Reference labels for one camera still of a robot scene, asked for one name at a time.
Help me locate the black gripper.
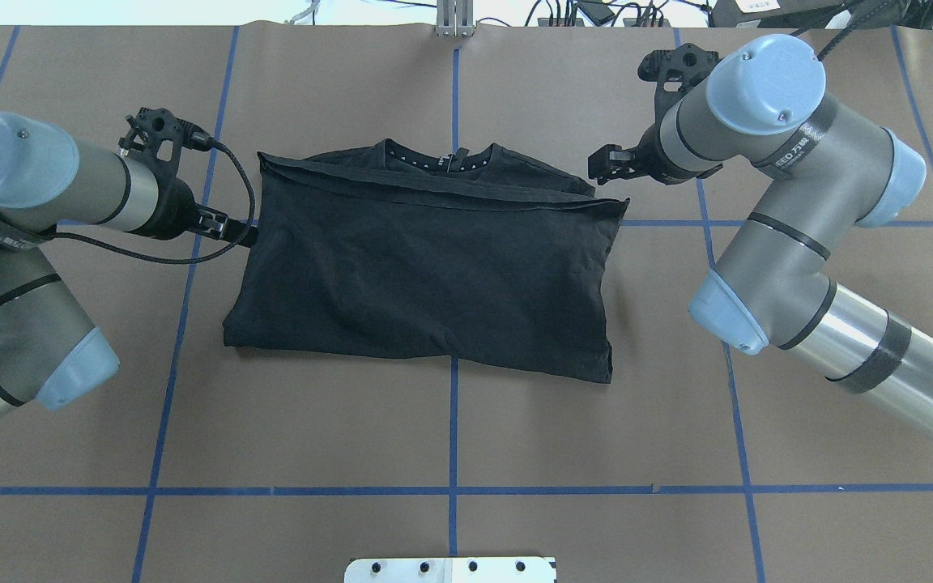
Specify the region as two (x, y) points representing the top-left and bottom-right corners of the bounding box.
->
(588, 123), (722, 185)
(146, 177), (258, 248)

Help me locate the aluminium frame post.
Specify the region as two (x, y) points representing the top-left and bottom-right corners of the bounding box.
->
(434, 0), (476, 38)

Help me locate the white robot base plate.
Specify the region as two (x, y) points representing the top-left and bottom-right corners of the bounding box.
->
(343, 555), (558, 582)

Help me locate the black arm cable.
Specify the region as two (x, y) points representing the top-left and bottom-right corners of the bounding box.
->
(45, 109), (258, 266)

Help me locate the black printed t-shirt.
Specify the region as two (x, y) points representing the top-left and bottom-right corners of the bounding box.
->
(223, 138), (628, 384)

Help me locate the black power strip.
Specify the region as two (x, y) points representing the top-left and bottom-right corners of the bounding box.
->
(525, 1), (671, 28)

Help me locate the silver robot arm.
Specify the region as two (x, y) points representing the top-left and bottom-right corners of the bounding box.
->
(0, 108), (257, 419)
(588, 34), (933, 440)

